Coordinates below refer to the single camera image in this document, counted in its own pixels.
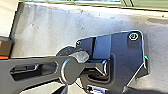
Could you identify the small white box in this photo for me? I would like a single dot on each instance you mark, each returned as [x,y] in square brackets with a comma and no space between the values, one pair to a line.
[95,89]

